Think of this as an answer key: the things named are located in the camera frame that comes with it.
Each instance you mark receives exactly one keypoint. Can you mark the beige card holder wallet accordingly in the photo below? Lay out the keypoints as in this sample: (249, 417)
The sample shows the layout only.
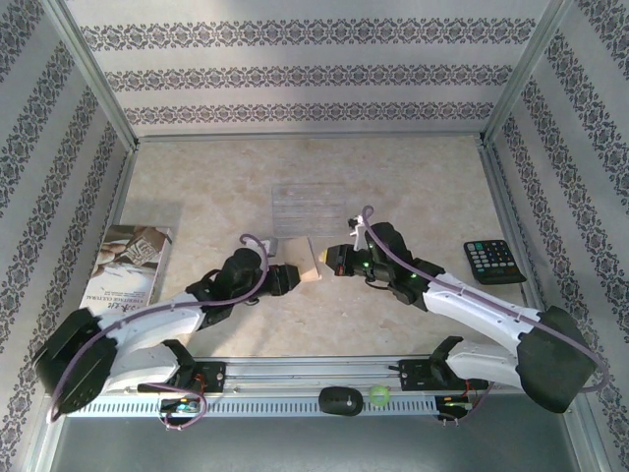
(301, 258)

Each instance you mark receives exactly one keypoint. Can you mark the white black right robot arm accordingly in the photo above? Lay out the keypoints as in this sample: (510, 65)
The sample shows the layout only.
(481, 319)

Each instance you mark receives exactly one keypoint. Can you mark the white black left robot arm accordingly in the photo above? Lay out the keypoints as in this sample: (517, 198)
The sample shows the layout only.
(157, 327)

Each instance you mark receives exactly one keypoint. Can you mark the clear acrylic card stand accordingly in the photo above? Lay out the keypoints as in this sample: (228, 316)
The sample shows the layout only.
(309, 209)

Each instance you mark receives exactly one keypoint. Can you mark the illustrated paperback book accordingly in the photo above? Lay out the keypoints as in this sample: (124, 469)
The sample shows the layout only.
(128, 255)

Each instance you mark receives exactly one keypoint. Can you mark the black computer mouse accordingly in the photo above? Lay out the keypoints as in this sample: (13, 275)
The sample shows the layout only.
(339, 400)

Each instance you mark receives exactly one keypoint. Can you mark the small circuit board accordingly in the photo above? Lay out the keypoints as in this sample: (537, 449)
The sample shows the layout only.
(179, 406)
(454, 404)

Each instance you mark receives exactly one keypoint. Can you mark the black remote control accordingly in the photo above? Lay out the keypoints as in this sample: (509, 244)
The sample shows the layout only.
(494, 260)

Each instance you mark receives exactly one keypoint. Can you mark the grey metal front panel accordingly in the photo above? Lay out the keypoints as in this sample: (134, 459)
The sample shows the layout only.
(314, 447)

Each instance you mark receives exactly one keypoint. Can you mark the aluminium mounting rail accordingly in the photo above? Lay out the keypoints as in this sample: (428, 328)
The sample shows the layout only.
(309, 373)

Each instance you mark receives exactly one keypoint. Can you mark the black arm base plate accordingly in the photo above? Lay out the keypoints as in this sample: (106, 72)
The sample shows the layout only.
(216, 376)
(413, 373)

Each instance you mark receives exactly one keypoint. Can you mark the aluminium frame back bar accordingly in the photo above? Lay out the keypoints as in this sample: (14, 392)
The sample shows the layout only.
(309, 137)

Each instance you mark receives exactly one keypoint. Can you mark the aluminium frame side rail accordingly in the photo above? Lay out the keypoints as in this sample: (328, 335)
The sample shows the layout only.
(508, 206)
(123, 187)

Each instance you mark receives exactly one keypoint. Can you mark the aluminium frame post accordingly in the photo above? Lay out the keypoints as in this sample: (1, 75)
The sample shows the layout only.
(522, 74)
(103, 83)

